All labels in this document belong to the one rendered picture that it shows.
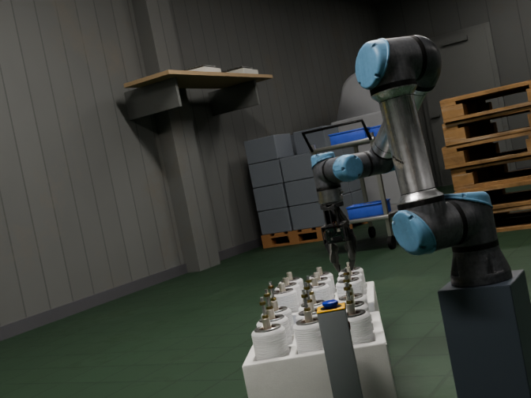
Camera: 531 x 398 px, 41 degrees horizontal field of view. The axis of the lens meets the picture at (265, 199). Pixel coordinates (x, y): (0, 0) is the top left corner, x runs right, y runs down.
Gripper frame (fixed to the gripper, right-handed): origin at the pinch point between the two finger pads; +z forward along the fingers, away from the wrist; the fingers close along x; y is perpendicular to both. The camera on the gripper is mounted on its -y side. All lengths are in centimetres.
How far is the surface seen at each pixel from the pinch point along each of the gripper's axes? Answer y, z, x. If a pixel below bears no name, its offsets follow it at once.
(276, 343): 32.2, 13.2, -15.4
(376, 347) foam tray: 30.4, 17.5, 11.1
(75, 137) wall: -228, -84, -227
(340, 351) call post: 44.9, 13.5, 5.0
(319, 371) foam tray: 33.6, 21.5, -4.5
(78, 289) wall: -203, 20, -233
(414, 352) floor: -20.1, 34.7, 12.8
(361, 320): 27.4, 10.7, 7.8
